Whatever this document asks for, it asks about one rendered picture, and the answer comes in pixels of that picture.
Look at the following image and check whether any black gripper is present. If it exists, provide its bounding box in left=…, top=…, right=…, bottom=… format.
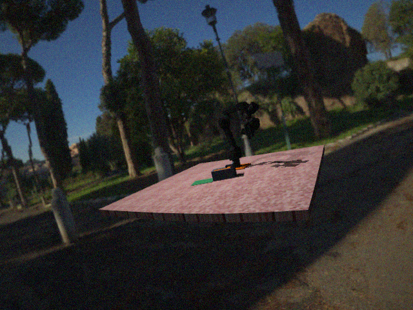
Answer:
left=239, top=115, right=260, bottom=139

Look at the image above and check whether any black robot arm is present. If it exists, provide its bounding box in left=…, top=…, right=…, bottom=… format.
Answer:
left=218, top=101, right=259, bottom=168

